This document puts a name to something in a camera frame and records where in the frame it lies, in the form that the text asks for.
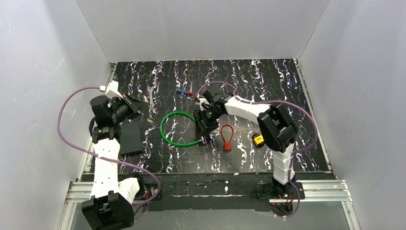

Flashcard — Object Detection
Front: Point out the purple cable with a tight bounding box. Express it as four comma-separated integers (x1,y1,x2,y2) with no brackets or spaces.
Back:
57,86,162,221
196,81,319,219

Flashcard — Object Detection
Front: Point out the black flat box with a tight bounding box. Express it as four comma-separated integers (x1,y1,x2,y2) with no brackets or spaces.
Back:
119,120,143,156

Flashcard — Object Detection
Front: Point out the silver wrench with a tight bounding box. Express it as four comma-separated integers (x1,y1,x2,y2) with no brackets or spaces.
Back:
147,86,156,113

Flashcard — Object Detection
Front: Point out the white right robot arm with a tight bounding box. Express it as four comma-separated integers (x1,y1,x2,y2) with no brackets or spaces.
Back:
193,90,298,193

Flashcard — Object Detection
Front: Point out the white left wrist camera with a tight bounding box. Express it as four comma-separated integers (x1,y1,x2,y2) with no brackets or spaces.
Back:
99,80,123,100

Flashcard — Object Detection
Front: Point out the yellow padlock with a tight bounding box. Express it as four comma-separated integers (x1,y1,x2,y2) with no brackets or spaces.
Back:
252,133,265,148

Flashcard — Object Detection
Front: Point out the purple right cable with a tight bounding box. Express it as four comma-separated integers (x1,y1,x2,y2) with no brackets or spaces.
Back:
196,81,319,219

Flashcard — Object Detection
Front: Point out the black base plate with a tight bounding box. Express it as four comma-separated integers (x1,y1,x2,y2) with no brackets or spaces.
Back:
139,172,305,213

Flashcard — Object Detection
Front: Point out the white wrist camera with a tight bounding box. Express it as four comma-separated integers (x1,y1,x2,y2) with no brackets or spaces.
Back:
195,94,210,111
99,80,123,100

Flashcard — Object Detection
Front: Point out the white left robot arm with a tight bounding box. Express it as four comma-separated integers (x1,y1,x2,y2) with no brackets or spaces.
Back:
82,93,149,230

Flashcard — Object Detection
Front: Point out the green cable lock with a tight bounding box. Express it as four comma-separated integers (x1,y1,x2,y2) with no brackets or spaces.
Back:
159,110,203,148

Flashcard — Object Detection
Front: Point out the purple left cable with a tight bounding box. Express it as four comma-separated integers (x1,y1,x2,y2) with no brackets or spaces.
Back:
57,86,162,221

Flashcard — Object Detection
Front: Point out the aluminium frame rail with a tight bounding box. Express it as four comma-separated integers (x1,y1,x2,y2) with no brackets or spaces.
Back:
58,63,150,230

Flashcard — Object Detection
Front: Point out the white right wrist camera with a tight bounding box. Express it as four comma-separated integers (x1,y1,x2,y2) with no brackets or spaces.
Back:
195,94,210,111

